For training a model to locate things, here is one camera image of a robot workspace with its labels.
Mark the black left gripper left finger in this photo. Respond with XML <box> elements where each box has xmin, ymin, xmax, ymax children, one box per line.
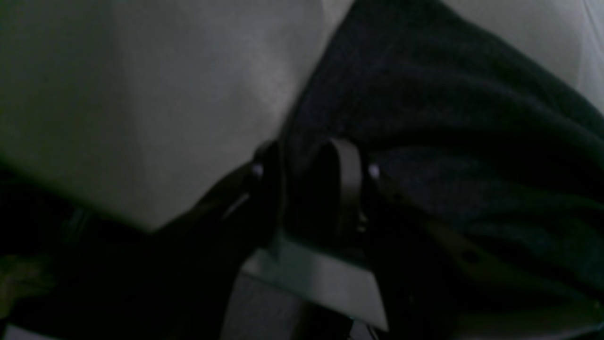
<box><xmin>1</xmin><ymin>141</ymin><xmax>281</xmax><ymax>340</ymax></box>

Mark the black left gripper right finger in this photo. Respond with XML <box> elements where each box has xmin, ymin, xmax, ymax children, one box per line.
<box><xmin>293</xmin><ymin>138</ymin><xmax>603</xmax><ymax>340</ymax></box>

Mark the black t-shirt with colourful print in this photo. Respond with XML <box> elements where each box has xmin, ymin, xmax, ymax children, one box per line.
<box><xmin>278</xmin><ymin>0</ymin><xmax>604</xmax><ymax>303</ymax></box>

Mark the light green table cloth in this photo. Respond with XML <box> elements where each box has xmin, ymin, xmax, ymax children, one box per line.
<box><xmin>0</xmin><ymin>0</ymin><xmax>604</xmax><ymax>331</ymax></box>

